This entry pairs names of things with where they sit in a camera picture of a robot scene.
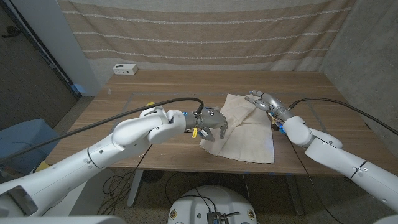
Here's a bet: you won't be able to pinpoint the white cheesecloth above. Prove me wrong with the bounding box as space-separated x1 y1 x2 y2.
199 93 275 165

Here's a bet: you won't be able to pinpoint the beige striped backdrop cloth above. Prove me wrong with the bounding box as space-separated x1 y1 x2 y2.
57 0 357 72

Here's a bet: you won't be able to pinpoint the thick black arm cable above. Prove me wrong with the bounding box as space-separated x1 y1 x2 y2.
289 97 398 136
0 97 205 165

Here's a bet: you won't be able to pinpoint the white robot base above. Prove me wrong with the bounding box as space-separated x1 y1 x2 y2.
167 185 259 224

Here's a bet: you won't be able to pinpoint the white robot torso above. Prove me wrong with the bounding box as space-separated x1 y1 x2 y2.
0 214 398 224

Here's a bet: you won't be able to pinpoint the yellow floor object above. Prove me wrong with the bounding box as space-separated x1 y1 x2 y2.
33 161 51 174

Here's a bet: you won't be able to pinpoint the white power strip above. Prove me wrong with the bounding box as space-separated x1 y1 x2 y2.
112 63 139 76

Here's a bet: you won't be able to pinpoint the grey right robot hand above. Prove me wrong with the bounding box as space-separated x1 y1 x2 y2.
244 90 285 116

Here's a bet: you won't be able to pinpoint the thin black arm wire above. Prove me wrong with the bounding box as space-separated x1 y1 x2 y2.
287 139 345 224
132 144 154 175

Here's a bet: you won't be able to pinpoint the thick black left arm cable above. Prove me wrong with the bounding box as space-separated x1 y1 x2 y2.
0 97 205 165

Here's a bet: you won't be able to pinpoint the black device box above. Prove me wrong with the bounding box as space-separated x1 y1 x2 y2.
206 211 241 224

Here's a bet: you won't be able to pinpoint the black looped base cable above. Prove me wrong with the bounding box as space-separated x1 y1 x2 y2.
164 171 219 214

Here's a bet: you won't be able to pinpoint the white table leg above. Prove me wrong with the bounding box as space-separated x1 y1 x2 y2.
284 174 305 217
126 169 145 208

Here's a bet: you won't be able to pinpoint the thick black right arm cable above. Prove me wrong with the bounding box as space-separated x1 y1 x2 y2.
289 97 398 136

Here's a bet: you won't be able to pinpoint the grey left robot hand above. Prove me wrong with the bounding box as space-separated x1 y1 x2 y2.
195 106 229 143

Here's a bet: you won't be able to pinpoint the tangled black floor cables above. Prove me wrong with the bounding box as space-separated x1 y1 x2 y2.
97 171 147 216

